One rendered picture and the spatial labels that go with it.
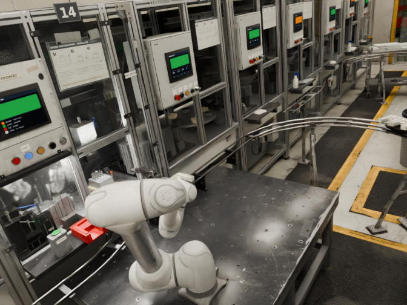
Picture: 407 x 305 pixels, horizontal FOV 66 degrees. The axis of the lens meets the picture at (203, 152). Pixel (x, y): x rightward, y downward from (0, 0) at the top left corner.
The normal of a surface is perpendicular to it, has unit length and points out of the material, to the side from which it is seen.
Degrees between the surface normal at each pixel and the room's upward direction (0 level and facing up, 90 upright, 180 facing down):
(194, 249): 6
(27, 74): 90
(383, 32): 90
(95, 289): 0
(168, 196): 61
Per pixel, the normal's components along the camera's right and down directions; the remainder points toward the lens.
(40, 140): 0.79, 0.15
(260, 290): -0.14, -0.90
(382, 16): -0.59, 0.41
